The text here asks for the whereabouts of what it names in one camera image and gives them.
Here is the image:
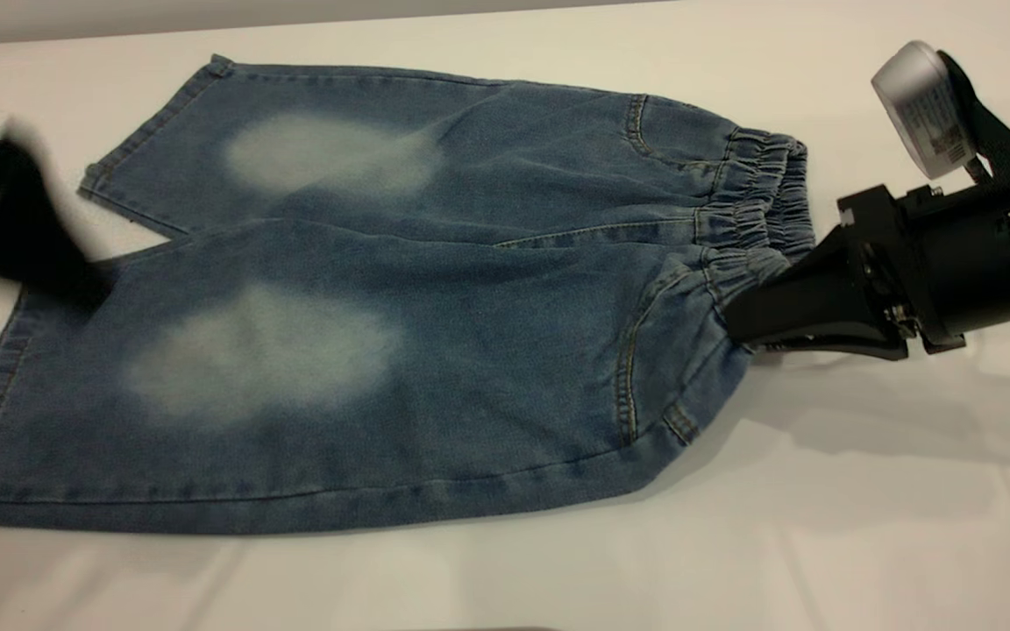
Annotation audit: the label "blue denim shorts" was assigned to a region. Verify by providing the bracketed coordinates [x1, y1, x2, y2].
[0, 54, 817, 535]

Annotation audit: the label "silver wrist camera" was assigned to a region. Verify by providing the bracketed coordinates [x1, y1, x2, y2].
[871, 39, 978, 181]

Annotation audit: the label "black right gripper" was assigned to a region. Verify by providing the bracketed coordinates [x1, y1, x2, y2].
[722, 168, 1010, 362]

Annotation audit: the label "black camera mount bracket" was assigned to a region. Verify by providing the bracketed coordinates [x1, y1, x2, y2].
[939, 51, 1010, 190]

